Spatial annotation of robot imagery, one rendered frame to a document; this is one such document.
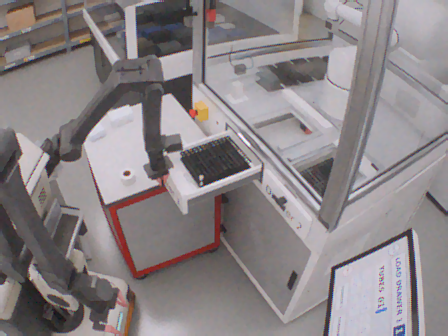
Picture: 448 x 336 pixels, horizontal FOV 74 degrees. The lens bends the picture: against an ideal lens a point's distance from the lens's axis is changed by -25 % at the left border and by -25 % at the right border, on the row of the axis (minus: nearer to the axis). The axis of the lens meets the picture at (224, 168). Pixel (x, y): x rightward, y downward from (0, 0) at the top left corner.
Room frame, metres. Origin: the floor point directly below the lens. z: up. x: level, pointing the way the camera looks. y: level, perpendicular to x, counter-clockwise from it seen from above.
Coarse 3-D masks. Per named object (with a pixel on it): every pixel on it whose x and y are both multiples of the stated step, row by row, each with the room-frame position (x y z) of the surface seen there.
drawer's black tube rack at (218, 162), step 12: (204, 144) 1.21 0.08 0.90; (216, 144) 1.21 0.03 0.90; (228, 144) 1.21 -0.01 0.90; (192, 156) 1.13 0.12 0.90; (204, 156) 1.13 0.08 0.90; (216, 156) 1.14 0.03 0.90; (228, 156) 1.17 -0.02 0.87; (240, 156) 1.14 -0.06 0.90; (204, 168) 1.07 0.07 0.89; (216, 168) 1.10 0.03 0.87; (228, 168) 1.08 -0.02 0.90; (240, 168) 1.10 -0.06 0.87; (216, 180) 1.04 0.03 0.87
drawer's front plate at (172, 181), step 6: (168, 180) 1.01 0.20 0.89; (174, 180) 0.97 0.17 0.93; (168, 186) 1.02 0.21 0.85; (174, 186) 0.96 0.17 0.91; (180, 186) 0.94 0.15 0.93; (174, 192) 0.96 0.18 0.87; (180, 192) 0.92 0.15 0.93; (174, 198) 0.97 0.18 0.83; (180, 198) 0.92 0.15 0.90; (186, 198) 0.91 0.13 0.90; (180, 204) 0.92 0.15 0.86; (186, 204) 0.91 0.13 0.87; (180, 210) 0.92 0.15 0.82; (186, 210) 0.91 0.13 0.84
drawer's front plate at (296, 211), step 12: (264, 180) 1.04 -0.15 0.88; (276, 180) 0.99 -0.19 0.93; (264, 192) 1.03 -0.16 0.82; (276, 192) 0.97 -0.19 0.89; (288, 192) 0.93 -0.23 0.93; (276, 204) 0.96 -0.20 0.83; (288, 204) 0.90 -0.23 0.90; (288, 216) 0.89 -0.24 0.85; (300, 216) 0.84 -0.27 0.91; (300, 228) 0.82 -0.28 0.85
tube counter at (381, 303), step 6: (378, 300) 0.37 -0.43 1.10; (384, 300) 0.36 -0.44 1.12; (378, 306) 0.35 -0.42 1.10; (384, 306) 0.34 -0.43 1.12; (378, 312) 0.33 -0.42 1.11; (384, 312) 0.32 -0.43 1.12; (378, 318) 0.31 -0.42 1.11; (384, 318) 0.30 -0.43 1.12; (378, 324) 0.29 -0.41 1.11; (384, 324) 0.28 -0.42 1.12; (378, 330) 0.27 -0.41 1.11; (384, 330) 0.27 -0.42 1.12
